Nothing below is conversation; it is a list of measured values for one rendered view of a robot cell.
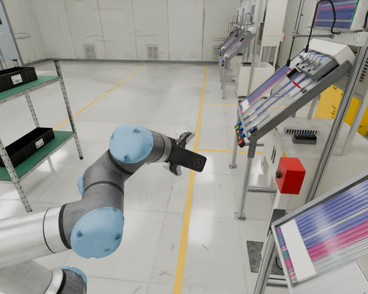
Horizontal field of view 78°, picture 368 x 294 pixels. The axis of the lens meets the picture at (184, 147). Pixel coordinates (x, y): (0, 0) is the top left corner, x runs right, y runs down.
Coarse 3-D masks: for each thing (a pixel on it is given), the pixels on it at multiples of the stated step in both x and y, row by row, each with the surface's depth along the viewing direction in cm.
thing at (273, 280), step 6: (276, 210) 94; (282, 210) 93; (276, 216) 95; (282, 216) 95; (270, 222) 97; (270, 228) 99; (270, 276) 113; (276, 276) 113; (282, 276) 113; (270, 282) 111; (276, 282) 111; (282, 282) 111; (288, 288) 112
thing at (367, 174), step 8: (360, 176) 76; (344, 184) 78; (352, 184) 77; (328, 192) 81; (336, 192) 79; (312, 200) 84; (320, 200) 82; (328, 200) 81; (304, 208) 84; (288, 216) 88; (272, 224) 91; (280, 224) 89
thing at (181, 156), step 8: (176, 152) 59; (184, 152) 59; (192, 152) 60; (168, 160) 59; (176, 160) 59; (184, 160) 59; (192, 160) 60; (200, 160) 60; (192, 168) 60; (200, 168) 60
